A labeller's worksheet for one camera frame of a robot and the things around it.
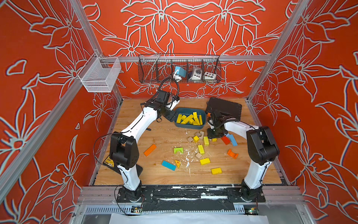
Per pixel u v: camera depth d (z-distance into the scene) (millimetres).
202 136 928
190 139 936
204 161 837
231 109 1094
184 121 1030
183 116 1047
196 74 901
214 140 925
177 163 816
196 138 928
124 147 483
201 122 1007
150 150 901
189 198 727
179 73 849
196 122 1036
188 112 1070
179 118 1043
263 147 503
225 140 928
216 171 808
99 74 927
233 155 872
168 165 836
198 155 853
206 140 925
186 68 949
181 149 876
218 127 712
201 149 878
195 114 1066
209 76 938
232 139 924
